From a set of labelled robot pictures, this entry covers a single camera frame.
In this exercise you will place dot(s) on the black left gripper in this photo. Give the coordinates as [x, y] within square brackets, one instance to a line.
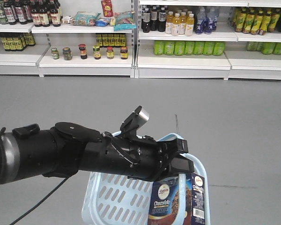
[143, 159]

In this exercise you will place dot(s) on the Danisa Chocofello cookie box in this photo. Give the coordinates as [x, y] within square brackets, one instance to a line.
[168, 208]

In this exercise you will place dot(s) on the light blue plastic basket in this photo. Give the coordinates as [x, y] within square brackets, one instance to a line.
[117, 200]

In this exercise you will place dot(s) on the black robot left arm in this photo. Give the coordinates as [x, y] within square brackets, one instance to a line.
[67, 148]

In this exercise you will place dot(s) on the white supermarket shelf unit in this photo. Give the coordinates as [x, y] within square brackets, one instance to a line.
[67, 49]

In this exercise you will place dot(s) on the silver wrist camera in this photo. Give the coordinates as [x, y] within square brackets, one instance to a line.
[133, 122]

